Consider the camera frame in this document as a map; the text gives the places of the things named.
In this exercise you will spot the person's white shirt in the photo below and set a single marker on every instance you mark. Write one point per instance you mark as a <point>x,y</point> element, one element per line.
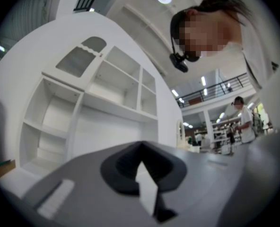
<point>260,55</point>

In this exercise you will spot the glass cabinet door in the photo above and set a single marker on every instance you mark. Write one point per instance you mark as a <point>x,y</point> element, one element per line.
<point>76,60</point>

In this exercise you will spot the black head camera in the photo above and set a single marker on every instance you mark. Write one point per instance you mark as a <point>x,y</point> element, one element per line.
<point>179,64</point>

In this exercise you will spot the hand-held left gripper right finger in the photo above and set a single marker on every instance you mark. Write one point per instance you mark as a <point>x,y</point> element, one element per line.
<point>213,193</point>

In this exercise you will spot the person's face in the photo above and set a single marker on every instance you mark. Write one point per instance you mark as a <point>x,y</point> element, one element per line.
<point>206,37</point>

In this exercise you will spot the white shelf hutch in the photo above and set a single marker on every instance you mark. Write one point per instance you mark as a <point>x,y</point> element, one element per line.
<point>111,117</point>

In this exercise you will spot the oval vanity mirror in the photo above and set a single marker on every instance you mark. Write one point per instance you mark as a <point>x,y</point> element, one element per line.
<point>180,131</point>

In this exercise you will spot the white desk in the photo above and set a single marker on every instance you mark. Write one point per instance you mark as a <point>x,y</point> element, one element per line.
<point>26,176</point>

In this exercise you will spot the black balcony railing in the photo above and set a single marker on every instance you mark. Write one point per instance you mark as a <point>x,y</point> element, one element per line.
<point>213,91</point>

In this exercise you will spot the cardboard box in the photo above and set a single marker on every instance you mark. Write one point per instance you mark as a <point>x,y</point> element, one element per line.
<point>6,171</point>

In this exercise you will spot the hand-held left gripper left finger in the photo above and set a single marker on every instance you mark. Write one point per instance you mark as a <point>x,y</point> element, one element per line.
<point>88,197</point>

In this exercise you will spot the cream vanity table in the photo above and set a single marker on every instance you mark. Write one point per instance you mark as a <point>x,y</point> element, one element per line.
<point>189,148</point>

